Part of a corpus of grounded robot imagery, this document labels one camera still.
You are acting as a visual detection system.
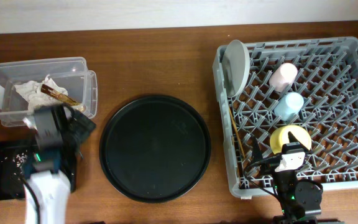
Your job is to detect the food scraps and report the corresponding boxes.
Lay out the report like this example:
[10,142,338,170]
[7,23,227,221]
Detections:
[2,151,28,169]

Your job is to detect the white tissue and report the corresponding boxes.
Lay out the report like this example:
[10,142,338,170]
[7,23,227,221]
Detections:
[14,75,68,111]

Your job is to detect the light blue plastic cup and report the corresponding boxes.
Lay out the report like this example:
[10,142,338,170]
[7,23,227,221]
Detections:
[273,92,304,121]

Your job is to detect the yellow small plate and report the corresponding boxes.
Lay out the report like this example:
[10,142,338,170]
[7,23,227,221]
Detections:
[270,125,312,154]

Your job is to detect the round black serving tray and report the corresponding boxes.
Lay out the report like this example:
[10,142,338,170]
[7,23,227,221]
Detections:
[99,95,211,203]

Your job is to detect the grey plastic dishwasher rack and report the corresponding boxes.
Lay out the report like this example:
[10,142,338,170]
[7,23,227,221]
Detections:
[213,37,358,199]

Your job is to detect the wooden chopstick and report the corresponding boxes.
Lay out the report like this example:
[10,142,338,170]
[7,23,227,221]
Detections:
[229,109,246,159]

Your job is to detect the grey plate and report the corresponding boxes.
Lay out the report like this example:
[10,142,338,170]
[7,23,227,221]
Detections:
[222,40,250,97]

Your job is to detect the gold brown snack wrapper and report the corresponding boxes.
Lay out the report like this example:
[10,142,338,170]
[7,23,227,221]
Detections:
[41,84,86,112]

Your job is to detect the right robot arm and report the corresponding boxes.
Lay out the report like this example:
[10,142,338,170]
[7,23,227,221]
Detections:
[247,133,323,223]

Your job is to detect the pink plastic cup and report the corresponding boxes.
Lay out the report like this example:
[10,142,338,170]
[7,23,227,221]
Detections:
[269,63,298,92]

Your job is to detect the clear plastic waste bin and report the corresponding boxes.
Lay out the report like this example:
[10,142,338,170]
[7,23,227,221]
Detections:
[0,57,98,127]

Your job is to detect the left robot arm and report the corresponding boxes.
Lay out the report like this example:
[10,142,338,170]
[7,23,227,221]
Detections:
[21,104,96,223]

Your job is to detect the black rectangular tray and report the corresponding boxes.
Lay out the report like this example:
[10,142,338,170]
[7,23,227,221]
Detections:
[0,138,78,207]

